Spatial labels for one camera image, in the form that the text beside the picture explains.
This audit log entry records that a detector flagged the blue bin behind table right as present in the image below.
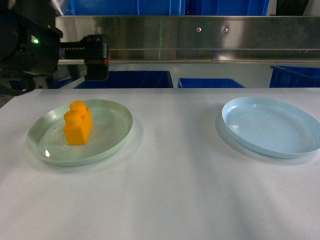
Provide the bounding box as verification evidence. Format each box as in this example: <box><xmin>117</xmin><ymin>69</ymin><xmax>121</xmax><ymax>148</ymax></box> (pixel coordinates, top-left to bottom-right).
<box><xmin>269</xmin><ymin>65</ymin><xmax>320</xmax><ymax>88</ymax></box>

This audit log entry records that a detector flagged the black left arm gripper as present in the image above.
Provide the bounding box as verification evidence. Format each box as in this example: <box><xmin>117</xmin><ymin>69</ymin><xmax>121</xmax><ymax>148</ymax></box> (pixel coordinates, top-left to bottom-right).
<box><xmin>0</xmin><ymin>7</ymin><xmax>110</xmax><ymax>81</ymax></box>

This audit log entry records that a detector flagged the light blue plate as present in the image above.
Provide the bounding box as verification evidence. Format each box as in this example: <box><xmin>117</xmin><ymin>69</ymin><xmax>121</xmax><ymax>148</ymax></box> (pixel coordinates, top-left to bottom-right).
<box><xmin>221</xmin><ymin>96</ymin><xmax>320</xmax><ymax>159</ymax></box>

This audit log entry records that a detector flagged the blue bin behind table middle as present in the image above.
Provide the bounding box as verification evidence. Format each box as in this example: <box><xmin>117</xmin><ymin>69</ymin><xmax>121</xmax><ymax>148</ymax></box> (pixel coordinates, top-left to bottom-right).
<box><xmin>177</xmin><ymin>78</ymin><xmax>245</xmax><ymax>88</ymax></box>

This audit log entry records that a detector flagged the blue bin behind table left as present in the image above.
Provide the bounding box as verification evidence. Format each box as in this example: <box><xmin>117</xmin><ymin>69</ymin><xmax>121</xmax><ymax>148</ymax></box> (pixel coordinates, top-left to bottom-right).
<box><xmin>75</xmin><ymin>70</ymin><xmax>174</xmax><ymax>89</ymax></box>

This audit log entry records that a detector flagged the yellow toy block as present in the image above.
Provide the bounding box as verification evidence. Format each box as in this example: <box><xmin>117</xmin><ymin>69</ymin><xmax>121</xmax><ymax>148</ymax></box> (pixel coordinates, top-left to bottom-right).
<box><xmin>63</xmin><ymin>100</ymin><xmax>93</xmax><ymax>146</ymax></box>

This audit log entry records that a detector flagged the stainless steel rail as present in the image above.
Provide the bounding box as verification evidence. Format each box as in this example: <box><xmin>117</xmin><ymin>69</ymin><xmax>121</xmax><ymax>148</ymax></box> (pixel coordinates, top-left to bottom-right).
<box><xmin>55</xmin><ymin>16</ymin><xmax>320</xmax><ymax>63</ymax></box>

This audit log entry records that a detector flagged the large blue crate on shelf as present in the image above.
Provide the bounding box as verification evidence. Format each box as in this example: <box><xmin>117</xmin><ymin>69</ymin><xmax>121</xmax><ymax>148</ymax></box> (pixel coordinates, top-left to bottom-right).
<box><xmin>70</xmin><ymin>0</ymin><xmax>186</xmax><ymax>16</ymax></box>

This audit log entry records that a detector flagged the blue bin behind table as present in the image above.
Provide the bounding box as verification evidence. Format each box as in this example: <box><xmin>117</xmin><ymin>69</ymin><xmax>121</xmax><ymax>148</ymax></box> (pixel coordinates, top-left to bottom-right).
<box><xmin>177</xmin><ymin>78</ymin><xmax>245</xmax><ymax>88</ymax></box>
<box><xmin>269</xmin><ymin>65</ymin><xmax>320</xmax><ymax>88</ymax></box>
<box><xmin>75</xmin><ymin>70</ymin><xmax>174</xmax><ymax>89</ymax></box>

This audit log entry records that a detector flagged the light green plate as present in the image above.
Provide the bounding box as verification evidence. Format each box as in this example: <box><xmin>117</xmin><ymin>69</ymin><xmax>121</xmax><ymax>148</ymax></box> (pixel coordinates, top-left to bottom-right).
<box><xmin>26</xmin><ymin>99</ymin><xmax>133</xmax><ymax>167</ymax></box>

